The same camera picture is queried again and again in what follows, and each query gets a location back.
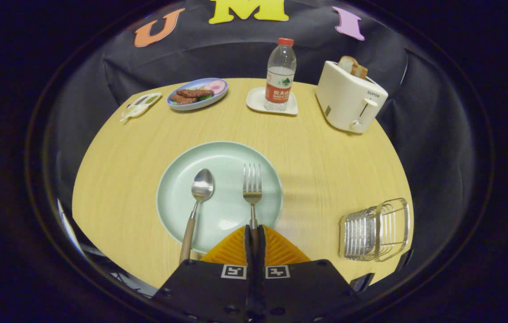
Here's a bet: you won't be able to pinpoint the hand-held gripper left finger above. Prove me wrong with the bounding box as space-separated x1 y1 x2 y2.
151 224 255 323

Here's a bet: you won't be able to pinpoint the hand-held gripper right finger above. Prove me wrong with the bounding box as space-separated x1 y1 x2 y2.
255 224 362 323

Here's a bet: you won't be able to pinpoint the spoon with wooden handle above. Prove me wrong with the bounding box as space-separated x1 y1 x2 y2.
179 168 215 264

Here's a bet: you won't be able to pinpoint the fork with wooden handle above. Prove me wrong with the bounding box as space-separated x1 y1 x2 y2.
243 163 262 240

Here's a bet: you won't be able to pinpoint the light green plate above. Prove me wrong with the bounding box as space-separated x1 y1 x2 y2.
156 141 284 254

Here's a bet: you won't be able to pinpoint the white paper sheet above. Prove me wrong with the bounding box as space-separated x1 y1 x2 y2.
57 200 85 257

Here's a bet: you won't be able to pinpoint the blue oval plate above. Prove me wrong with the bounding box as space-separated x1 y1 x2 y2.
166 78 229 111

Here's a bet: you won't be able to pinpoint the white seasoning tray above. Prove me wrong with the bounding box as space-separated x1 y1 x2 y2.
121 92 162 122

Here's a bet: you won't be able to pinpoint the white toaster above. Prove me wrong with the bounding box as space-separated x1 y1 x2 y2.
316 61 389 134

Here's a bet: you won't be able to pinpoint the white square coaster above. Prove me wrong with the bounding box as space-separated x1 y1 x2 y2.
246 87 298 115

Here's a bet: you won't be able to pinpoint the clear plastic water bottle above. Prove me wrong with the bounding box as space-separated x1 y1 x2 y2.
264 38 297 112

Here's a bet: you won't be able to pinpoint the black backdrop cloth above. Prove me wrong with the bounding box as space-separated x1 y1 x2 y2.
43 0 490 288

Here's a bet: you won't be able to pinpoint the tangled black cables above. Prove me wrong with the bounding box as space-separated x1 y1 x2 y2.
113 269 158 297

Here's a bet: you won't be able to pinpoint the clear wire cutlery basket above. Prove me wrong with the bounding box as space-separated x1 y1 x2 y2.
338 198 411 262

